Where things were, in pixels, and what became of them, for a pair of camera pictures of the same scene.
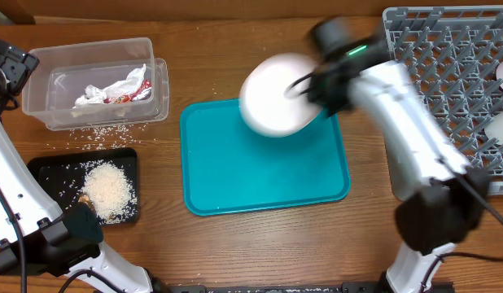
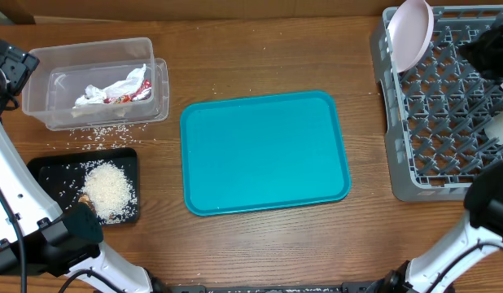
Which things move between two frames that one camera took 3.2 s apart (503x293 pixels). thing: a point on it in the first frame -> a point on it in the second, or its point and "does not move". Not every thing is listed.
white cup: [500, 128] does not move
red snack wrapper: [142, 94] does not move
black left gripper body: [18, 65] does not move
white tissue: [94, 95] does not move
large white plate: [264, 106] -> [410, 30]
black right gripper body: [329, 92] -> [496, 57]
